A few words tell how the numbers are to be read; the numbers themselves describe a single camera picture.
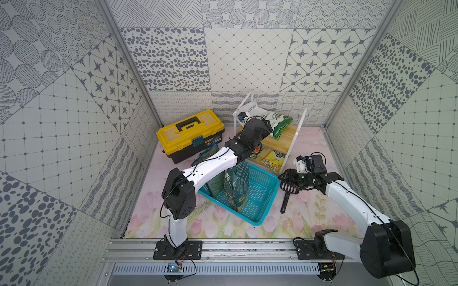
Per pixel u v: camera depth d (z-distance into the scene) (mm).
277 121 858
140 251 757
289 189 925
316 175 644
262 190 926
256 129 592
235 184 601
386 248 395
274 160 976
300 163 798
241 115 728
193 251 733
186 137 927
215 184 819
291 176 748
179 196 464
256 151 689
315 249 683
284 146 850
